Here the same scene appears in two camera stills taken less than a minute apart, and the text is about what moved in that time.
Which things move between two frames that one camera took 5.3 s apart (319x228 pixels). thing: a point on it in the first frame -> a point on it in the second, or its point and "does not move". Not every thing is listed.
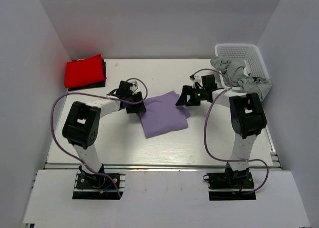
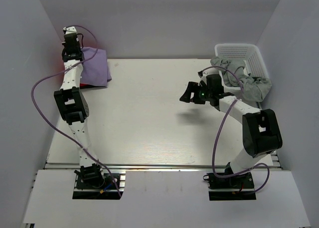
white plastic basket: x=249 y=53 does not move
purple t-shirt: x=162 y=115 -> x=95 y=71
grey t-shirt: x=234 y=75 does not move
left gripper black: x=137 y=104 -> x=72 y=55
